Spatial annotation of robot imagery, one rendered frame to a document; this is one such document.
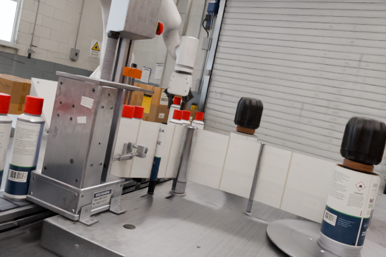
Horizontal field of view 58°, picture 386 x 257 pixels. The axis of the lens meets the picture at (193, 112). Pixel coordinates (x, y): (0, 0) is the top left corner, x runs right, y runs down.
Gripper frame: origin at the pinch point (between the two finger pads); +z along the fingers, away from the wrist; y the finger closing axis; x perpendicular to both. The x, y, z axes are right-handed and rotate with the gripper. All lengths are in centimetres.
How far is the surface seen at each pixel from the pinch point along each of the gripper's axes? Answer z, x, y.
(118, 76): -7.7, -49.3, 2.2
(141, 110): 1, -55, 16
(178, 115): 1.5, -28.4, 15.7
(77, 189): 14, -92, 30
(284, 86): -47, 405, -28
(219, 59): -74, 428, -151
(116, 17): -25, -58, 4
